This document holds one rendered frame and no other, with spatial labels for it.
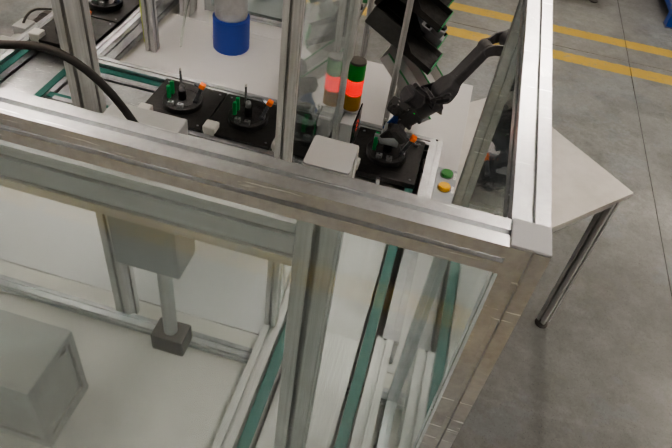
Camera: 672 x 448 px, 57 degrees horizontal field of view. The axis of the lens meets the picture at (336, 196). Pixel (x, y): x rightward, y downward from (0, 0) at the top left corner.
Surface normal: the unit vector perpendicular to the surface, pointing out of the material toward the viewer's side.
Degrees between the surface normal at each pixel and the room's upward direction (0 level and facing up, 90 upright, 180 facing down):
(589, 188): 0
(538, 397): 0
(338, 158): 0
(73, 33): 90
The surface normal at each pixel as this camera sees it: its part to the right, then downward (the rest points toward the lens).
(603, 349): 0.11, -0.73
